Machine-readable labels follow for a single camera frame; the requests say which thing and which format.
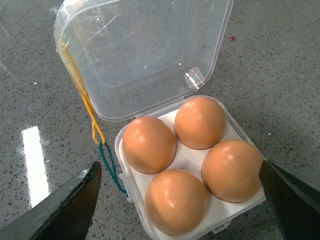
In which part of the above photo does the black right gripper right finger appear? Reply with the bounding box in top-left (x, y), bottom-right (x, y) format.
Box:
top-left (259, 160), bottom-right (320, 240)

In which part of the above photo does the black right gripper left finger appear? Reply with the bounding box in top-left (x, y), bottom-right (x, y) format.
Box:
top-left (0, 161), bottom-right (102, 240)

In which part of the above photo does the brown top egg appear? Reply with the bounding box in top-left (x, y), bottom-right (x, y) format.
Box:
top-left (201, 139), bottom-right (264, 203)

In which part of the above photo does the brown egg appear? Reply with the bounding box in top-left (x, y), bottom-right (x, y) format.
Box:
top-left (174, 96), bottom-right (227, 150)
top-left (122, 116), bottom-right (176, 174)
top-left (144, 169), bottom-right (208, 235)
top-left (201, 139), bottom-right (264, 203)

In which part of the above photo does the brown egg back left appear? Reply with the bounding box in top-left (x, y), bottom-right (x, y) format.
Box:
top-left (122, 116), bottom-right (176, 174)

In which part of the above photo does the brown egg front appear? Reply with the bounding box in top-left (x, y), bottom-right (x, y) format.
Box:
top-left (144, 169), bottom-right (208, 235)

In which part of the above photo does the clear plastic egg box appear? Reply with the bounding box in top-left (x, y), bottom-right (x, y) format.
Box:
top-left (53, 0), bottom-right (266, 240)

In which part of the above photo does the brown egg back right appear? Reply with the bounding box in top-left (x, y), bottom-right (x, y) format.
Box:
top-left (174, 96), bottom-right (227, 150)

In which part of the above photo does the teal rubber band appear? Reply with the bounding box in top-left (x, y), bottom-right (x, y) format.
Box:
top-left (98, 141), bottom-right (128, 196)

